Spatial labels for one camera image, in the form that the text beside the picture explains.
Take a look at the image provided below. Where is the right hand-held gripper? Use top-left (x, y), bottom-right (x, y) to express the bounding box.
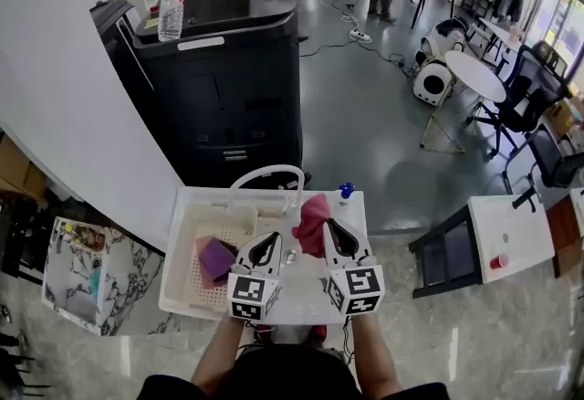
top-left (322, 217), bottom-right (386, 317)

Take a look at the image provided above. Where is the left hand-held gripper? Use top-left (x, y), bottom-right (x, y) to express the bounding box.
top-left (226, 231), bottom-right (284, 323)

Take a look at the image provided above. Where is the red cloth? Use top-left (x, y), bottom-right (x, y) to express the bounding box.
top-left (291, 192), bottom-right (332, 258)

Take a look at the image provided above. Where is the purple cloth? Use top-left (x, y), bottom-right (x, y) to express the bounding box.
top-left (198, 237), bottom-right (238, 283)

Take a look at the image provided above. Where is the pink cloth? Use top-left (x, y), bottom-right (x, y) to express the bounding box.
top-left (195, 236), bottom-right (232, 293)

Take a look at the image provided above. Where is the cream perforated basket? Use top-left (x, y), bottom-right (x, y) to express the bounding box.
top-left (158, 204), bottom-right (260, 315)

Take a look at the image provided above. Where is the person's right forearm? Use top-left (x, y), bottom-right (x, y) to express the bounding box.
top-left (353, 313), bottom-right (402, 395)

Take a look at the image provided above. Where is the person's left forearm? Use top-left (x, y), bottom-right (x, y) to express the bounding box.
top-left (191, 318), bottom-right (245, 395)

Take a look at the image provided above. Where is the brown cardboard box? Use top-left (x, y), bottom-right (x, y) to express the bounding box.
top-left (0, 132), bottom-right (47, 203)
top-left (545, 96), bottom-right (584, 139)

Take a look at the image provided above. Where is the white sink unit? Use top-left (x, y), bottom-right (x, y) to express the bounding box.
top-left (158, 186), bottom-right (373, 326)

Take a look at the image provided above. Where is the blue-capped soap pump bottle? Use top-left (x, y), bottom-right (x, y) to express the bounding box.
top-left (336, 182), bottom-right (357, 207)

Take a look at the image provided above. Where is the white curved faucet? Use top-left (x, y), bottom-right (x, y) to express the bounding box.
top-left (226, 163), bottom-right (306, 219)

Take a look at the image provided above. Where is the person's black shirt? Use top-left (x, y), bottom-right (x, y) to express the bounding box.
top-left (136, 342), bottom-right (451, 400)

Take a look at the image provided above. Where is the marble pattern sink cabinet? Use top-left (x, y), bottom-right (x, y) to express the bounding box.
top-left (40, 216), bottom-right (165, 336)

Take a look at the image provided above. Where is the large black copier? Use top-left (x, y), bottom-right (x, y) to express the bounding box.
top-left (131, 0), bottom-right (306, 187)

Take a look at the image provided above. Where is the teal cloth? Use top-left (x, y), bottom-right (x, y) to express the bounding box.
top-left (89, 269), bottom-right (102, 312)

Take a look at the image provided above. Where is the white side table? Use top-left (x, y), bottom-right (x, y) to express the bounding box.
top-left (408, 195), bottom-right (556, 299)

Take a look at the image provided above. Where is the amber liquid bottle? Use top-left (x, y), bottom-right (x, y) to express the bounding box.
top-left (63, 224), bottom-right (109, 249)

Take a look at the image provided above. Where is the black faucet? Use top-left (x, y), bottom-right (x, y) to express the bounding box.
top-left (511, 186), bottom-right (542, 212)

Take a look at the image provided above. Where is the white round backpack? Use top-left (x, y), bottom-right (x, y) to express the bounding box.
top-left (412, 61), bottom-right (453, 106)

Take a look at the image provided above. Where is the round white table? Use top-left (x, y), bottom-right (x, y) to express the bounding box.
top-left (419, 49), bottom-right (507, 155)

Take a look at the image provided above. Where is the wooden vanity cabinet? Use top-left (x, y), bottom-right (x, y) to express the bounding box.
top-left (545, 186), bottom-right (584, 279)

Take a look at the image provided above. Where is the black metal table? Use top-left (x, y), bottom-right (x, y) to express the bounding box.
top-left (0, 196), bottom-right (65, 285)

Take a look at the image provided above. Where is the black mesh office chair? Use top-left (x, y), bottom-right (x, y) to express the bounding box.
top-left (531, 39), bottom-right (569, 75)
top-left (464, 44), bottom-right (571, 162)

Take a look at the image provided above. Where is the clear plastic water bottle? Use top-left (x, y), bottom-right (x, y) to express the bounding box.
top-left (157, 0), bottom-right (186, 42)

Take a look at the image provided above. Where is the white rectangular desk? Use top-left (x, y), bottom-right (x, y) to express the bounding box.
top-left (469, 16), bottom-right (526, 66)

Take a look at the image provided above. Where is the clothes rack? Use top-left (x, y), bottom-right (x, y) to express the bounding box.
top-left (490, 0), bottom-right (526, 23)

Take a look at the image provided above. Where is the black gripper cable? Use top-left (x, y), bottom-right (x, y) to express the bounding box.
top-left (339, 315), bottom-right (360, 365)
top-left (236, 320), bottom-right (277, 352)

